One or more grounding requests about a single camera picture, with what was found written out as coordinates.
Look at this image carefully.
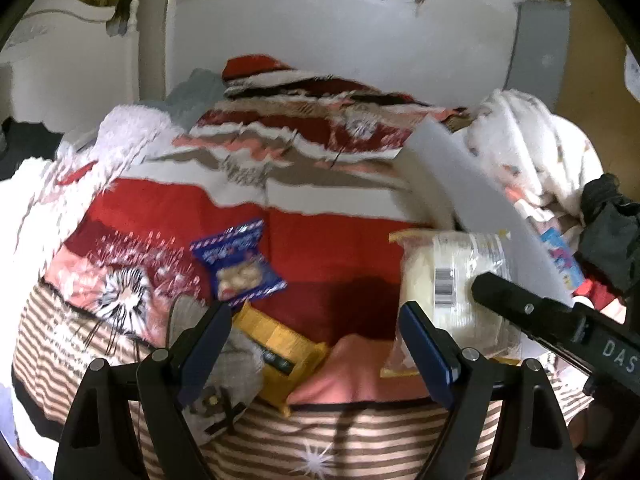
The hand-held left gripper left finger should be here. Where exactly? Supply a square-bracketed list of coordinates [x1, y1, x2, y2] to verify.
[52, 301, 233, 480]

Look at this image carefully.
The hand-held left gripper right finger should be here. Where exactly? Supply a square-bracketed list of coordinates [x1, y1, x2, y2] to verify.
[399, 301, 581, 480]

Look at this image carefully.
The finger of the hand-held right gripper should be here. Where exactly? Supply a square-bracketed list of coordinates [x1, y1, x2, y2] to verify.
[471, 271, 577, 361]

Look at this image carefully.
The clear bread packet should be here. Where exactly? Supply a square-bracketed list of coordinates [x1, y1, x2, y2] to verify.
[381, 229, 523, 378]

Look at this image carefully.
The yellow box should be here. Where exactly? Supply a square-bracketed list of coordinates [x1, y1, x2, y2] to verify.
[234, 302, 331, 417]

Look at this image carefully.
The blue snack packet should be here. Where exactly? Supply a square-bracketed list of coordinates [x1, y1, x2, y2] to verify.
[190, 217, 288, 307]

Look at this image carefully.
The white storage box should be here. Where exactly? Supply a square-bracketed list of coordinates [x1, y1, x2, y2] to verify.
[400, 115, 576, 311]

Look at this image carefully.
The grey snack packet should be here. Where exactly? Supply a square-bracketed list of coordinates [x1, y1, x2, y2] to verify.
[169, 292, 266, 447]

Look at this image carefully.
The blue pink packet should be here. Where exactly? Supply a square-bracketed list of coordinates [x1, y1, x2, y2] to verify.
[539, 227, 586, 297]

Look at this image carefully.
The dark cloth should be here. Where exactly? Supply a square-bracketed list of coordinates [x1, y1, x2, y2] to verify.
[579, 174, 640, 297]

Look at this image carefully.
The red striped printed blanket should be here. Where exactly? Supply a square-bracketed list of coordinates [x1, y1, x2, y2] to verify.
[10, 55, 591, 480]

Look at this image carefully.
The white printed cloth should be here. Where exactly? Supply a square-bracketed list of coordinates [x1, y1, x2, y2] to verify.
[462, 89, 603, 223]

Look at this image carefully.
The white fluffy blanket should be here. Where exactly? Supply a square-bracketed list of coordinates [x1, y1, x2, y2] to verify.
[0, 102, 173, 311]

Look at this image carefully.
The grey panel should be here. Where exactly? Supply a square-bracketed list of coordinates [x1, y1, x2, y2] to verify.
[504, 4, 572, 107]

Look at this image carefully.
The grey pillow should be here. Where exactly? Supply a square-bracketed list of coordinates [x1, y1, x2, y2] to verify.
[167, 69, 227, 128]

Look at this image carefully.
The white headboard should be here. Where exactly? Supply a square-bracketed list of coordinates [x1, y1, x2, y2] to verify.
[0, 0, 142, 128]

